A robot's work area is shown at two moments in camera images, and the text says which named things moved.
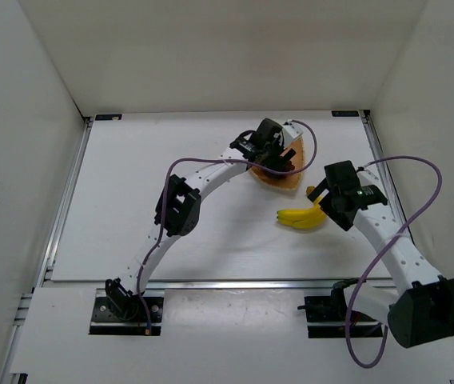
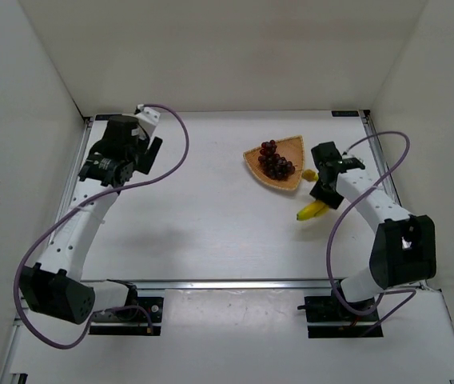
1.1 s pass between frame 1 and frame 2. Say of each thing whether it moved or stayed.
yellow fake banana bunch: moved
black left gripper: moved
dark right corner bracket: stayed
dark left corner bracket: stayed
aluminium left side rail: stayed
